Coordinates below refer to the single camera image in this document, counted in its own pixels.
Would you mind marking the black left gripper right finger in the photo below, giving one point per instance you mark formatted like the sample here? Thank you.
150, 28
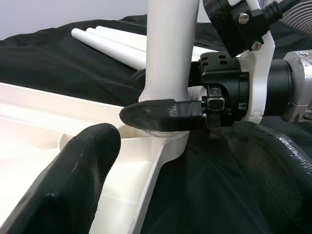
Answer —
280, 182

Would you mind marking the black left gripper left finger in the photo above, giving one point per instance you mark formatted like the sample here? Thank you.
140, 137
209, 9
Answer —
73, 182

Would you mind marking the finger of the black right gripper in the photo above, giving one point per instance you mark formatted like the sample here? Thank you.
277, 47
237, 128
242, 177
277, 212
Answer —
158, 114
140, 78

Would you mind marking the white plastic table leg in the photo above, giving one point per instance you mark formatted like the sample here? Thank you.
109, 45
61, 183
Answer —
122, 33
170, 48
117, 41
104, 46

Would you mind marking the white plastic children table top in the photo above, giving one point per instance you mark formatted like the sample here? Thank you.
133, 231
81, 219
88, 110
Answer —
29, 114

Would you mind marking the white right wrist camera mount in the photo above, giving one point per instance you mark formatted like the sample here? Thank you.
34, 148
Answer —
258, 68

